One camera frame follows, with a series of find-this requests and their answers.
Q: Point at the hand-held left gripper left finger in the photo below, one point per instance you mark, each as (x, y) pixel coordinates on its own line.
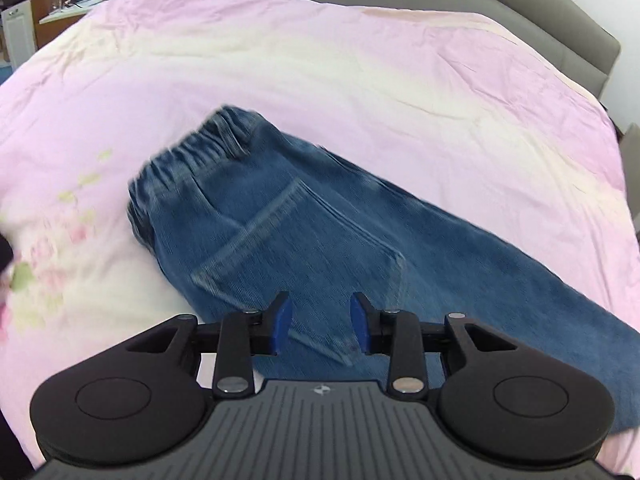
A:
(281, 327)

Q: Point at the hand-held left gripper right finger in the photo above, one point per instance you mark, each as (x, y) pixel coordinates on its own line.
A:
(359, 327)

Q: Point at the blue denim pants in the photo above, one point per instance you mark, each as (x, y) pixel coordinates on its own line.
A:
(310, 230)

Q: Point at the pink floral blanket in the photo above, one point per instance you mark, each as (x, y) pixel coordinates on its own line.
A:
(350, 80)

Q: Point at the beige padded side furniture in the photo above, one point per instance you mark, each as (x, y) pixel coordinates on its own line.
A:
(631, 180)

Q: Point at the grey padded headboard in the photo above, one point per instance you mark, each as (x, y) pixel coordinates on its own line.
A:
(550, 10)

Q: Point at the wooden nightstand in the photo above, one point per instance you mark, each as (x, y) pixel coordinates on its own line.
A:
(60, 17)

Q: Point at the white floor appliance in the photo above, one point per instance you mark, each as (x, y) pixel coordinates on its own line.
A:
(19, 35)

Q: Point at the clear drinking glass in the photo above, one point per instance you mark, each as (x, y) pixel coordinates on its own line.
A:
(55, 2)

